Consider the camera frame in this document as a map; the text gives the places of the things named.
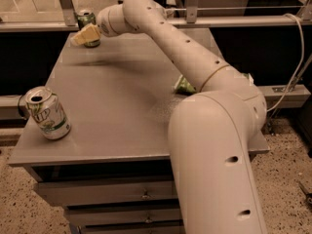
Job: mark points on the white 7UP soda can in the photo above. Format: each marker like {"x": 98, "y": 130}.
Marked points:
{"x": 46, "y": 110}

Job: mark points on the grey drawer cabinet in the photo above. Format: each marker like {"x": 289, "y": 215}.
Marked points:
{"x": 119, "y": 99}

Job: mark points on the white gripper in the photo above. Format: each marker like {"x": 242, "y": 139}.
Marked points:
{"x": 103, "y": 21}

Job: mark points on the middle grey drawer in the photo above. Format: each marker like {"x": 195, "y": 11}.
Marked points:
{"x": 136, "y": 214}

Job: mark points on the top grey drawer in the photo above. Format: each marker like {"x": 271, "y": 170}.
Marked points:
{"x": 106, "y": 191}

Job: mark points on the bottom grey drawer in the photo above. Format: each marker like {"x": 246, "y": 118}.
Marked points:
{"x": 173, "y": 227}

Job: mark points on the grey drawer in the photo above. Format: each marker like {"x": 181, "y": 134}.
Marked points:
{"x": 136, "y": 214}
{"x": 106, "y": 191}
{"x": 173, "y": 227}

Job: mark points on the green chip bag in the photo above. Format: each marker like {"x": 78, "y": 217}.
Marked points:
{"x": 184, "y": 85}

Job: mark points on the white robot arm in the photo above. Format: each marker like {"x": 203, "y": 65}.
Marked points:
{"x": 209, "y": 132}

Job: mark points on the metal railing beam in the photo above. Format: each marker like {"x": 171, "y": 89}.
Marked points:
{"x": 252, "y": 21}

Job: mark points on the dark green soda can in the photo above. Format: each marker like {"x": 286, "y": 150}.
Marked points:
{"x": 85, "y": 17}

